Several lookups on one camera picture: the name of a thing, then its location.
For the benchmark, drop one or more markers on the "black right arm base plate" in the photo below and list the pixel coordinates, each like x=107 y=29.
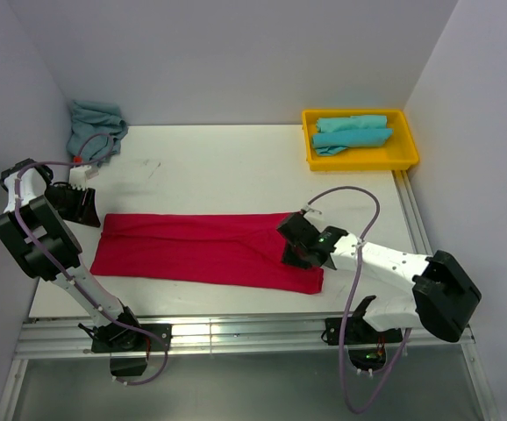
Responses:
x=345 y=331

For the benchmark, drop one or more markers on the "rolled teal t-shirt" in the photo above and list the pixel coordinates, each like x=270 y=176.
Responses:
x=332 y=143
x=361 y=122

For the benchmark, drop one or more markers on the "crumpled grey-blue t-shirt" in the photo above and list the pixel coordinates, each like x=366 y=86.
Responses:
x=96 y=131

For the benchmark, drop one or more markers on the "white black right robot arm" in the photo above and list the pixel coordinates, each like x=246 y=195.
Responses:
x=436 y=292

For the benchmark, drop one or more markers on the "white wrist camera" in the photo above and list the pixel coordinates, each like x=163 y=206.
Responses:
x=80 y=174
x=310 y=212

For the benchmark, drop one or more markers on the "aluminium mounting rail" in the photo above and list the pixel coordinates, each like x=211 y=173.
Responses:
x=62 y=338

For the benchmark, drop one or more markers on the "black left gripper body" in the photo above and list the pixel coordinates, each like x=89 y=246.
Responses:
x=67 y=201

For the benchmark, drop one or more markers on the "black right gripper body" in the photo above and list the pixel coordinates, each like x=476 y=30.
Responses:
x=294 y=255

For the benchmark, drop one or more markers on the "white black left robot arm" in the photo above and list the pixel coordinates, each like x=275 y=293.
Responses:
x=33 y=228

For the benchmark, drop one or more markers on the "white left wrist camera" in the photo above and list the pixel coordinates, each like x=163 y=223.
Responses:
x=80 y=174

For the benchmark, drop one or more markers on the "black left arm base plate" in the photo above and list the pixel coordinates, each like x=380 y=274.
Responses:
x=114 y=339

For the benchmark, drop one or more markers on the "red t-shirt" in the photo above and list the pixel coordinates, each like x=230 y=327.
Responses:
x=239 y=250

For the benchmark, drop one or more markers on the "yellow plastic bin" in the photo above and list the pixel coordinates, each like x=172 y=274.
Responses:
x=398 y=153

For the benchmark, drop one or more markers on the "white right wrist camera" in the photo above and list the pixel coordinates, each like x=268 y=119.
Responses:
x=310 y=212

